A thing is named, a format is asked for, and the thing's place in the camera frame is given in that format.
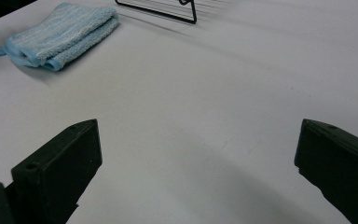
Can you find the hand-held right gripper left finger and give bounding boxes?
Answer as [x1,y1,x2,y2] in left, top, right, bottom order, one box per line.
[10,119,103,224]

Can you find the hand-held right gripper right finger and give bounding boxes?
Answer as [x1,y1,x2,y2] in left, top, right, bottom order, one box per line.
[294,119,358,224]

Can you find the light blue striped towel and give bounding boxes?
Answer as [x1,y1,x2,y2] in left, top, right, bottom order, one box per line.
[0,2,120,73]

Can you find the black wire rack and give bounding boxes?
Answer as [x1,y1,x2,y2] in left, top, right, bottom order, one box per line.
[115,0,199,25]

